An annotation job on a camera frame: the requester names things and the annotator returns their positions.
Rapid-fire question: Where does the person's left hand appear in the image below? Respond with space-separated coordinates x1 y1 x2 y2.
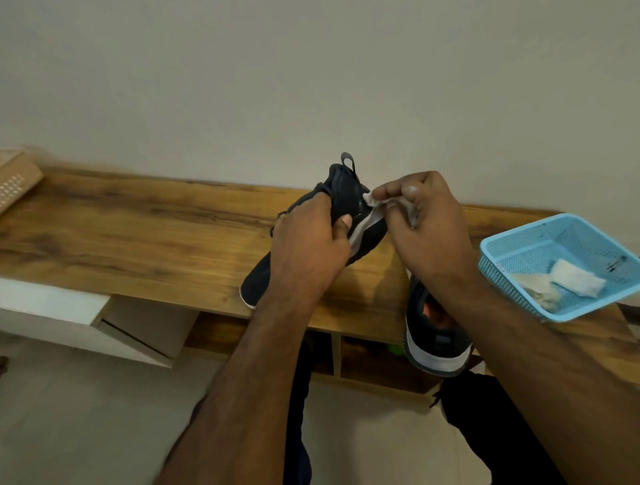
267 192 353 308

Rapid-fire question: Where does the person's right hand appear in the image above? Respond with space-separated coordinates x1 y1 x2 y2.
371 171 481 293

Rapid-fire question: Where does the used wipe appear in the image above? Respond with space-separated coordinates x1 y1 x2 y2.
509 272 563 313

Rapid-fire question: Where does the person's right forearm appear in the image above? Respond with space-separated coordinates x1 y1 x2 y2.
429 269 640 485

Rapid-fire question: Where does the person's left forearm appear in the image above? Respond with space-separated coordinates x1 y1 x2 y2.
155 289 321 485

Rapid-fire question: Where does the blue plastic basket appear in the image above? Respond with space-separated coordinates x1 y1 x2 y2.
477 213 640 323

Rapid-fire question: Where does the wooden table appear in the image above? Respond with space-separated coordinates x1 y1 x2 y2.
0 167 640 400

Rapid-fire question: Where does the white drawer unit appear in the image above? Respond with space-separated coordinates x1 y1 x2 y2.
0 277 200 369

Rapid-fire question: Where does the beige perforated basket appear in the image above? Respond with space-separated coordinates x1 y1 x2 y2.
0 149 45 217

